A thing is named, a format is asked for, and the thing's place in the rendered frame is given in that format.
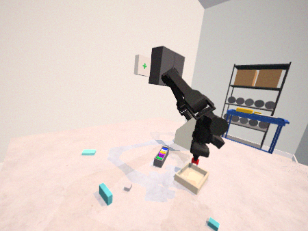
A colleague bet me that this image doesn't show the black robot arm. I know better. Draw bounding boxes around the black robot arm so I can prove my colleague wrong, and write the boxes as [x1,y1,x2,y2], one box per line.
[161,68,228,149]

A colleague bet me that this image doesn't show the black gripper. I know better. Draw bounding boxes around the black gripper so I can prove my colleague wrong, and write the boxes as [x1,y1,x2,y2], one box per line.
[190,125,211,161]

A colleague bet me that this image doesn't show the teal rectangular block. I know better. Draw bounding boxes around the teal rectangular block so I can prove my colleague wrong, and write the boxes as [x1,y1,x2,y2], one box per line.
[99,182,113,206]

